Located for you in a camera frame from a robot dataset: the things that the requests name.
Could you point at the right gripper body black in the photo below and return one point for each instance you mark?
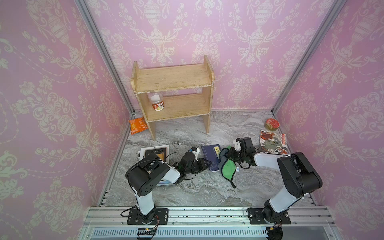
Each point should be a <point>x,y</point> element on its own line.
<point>239,156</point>

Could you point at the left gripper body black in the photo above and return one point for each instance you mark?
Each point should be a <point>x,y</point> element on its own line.
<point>198,167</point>

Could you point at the green cloth with black trim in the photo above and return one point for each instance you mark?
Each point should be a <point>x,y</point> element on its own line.
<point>227,167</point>

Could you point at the dark purple book yellow label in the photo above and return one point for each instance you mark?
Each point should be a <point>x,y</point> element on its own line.
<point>211,154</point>

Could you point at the black and tan book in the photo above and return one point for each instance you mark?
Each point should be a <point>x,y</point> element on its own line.
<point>158,147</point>

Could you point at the white book blue swirl cover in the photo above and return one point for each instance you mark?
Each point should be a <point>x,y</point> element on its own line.
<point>163,182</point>

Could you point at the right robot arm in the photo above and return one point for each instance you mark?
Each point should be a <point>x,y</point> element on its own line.
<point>298,175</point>

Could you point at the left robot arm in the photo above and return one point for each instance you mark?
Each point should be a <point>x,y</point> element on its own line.
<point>145,175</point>

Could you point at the red illustrated Chinese book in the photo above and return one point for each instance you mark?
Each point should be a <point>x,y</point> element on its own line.
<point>274,143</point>

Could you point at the red round tin can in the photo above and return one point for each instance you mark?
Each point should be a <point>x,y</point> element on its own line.
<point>272,124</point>

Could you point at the orange snack packet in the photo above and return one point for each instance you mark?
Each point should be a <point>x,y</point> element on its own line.
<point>138,125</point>

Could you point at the wooden two-tier shelf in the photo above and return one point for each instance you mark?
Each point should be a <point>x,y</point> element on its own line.
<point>156,80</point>

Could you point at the white plastic jar red label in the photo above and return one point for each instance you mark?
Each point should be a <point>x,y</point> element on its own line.
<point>157,101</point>

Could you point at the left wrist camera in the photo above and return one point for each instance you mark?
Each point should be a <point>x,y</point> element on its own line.
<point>195,151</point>

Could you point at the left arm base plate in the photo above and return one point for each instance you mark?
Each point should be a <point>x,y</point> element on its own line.
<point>155,217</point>

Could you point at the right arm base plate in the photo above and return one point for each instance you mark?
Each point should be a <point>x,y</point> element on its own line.
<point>260,216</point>

